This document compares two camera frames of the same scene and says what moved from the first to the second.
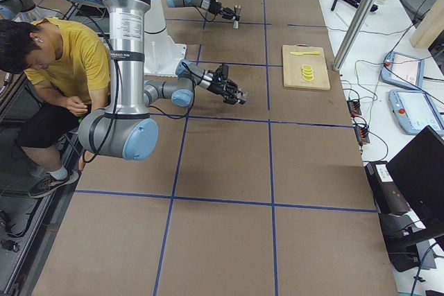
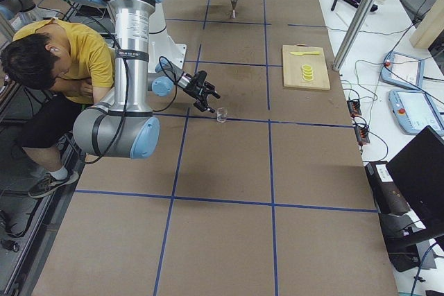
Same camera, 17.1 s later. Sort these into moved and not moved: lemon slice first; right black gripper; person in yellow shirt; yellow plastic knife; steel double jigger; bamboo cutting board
Moved: right black gripper; steel double jigger
Not moved: lemon slice first; yellow plastic knife; bamboo cutting board; person in yellow shirt
